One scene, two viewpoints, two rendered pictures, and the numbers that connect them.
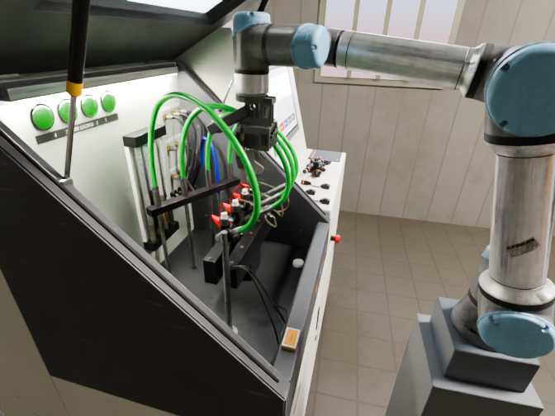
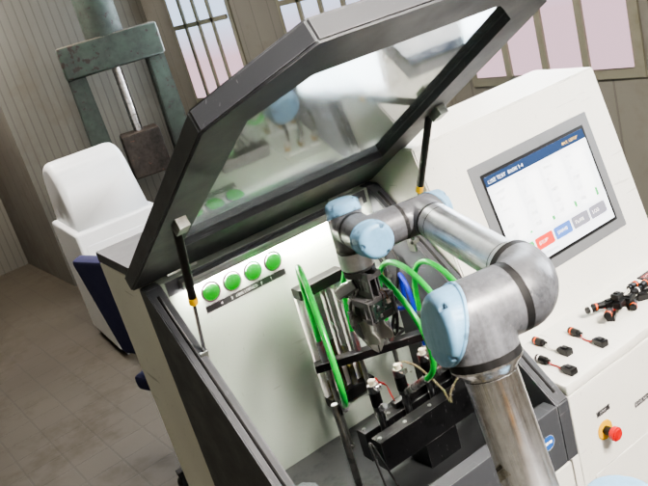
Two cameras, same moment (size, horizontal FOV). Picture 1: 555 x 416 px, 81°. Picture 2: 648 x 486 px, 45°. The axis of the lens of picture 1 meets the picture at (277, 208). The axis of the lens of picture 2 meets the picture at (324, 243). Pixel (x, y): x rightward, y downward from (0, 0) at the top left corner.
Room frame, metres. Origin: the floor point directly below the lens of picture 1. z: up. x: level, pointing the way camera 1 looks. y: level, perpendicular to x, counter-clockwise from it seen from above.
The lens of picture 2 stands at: (-0.36, -1.03, 2.03)
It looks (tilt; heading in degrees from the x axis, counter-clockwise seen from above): 19 degrees down; 47
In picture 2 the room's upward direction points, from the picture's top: 16 degrees counter-clockwise
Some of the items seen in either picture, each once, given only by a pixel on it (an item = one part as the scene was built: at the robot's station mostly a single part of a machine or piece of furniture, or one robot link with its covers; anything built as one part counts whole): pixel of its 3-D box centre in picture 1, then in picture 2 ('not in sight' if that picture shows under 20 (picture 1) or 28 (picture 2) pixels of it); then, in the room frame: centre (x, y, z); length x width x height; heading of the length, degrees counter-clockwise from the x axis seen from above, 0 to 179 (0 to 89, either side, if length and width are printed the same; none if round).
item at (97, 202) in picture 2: not in sight; (115, 243); (2.17, 3.70, 0.66); 0.76 x 0.61 x 1.32; 77
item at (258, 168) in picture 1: (252, 168); (373, 338); (0.73, 0.06, 1.25); 0.06 x 0.03 x 0.09; 76
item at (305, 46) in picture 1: (300, 46); (373, 232); (0.71, -0.03, 1.51); 0.11 x 0.11 x 0.08; 63
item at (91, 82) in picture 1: (114, 78); (276, 240); (0.82, 0.40, 1.43); 0.54 x 0.03 x 0.02; 166
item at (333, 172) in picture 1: (315, 175); (619, 316); (1.40, -0.17, 0.96); 0.70 x 0.22 x 0.03; 166
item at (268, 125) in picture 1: (255, 122); (367, 292); (0.74, 0.06, 1.36); 0.09 x 0.08 x 0.12; 76
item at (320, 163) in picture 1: (317, 164); (625, 296); (1.44, -0.18, 1.01); 0.23 x 0.11 x 0.06; 166
